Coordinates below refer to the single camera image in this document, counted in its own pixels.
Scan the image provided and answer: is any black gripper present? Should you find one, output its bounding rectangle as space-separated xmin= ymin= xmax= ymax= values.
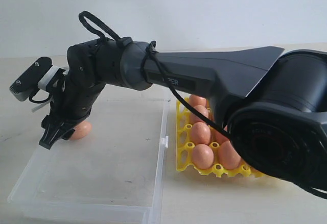
xmin=39 ymin=71 xmax=105 ymax=149

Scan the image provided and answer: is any brown egg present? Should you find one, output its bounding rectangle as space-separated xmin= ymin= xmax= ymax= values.
xmin=69 ymin=121 xmax=92 ymax=140
xmin=212 ymin=129 xmax=229 ymax=145
xmin=189 ymin=94 xmax=207 ymax=107
xmin=189 ymin=105 xmax=209 ymax=125
xmin=192 ymin=144 xmax=214 ymax=169
xmin=190 ymin=122 xmax=211 ymax=145
xmin=218 ymin=141 xmax=241 ymax=170

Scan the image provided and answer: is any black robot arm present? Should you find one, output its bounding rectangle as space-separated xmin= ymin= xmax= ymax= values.
xmin=40 ymin=37 xmax=326 ymax=190

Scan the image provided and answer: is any clear plastic tray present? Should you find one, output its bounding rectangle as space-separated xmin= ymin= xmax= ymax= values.
xmin=8 ymin=86 xmax=170 ymax=223

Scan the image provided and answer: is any yellow plastic egg tray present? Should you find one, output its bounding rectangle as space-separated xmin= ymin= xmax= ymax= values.
xmin=175 ymin=101 xmax=264 ymax=178

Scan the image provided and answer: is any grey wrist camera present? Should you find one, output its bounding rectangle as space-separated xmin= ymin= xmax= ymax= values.
xmin=9 ymin=57 xmax=67 ymax=104

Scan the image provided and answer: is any black cable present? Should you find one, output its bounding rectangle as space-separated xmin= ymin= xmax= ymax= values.
xmin=28 ymin=10 xmax=327 ymax=200

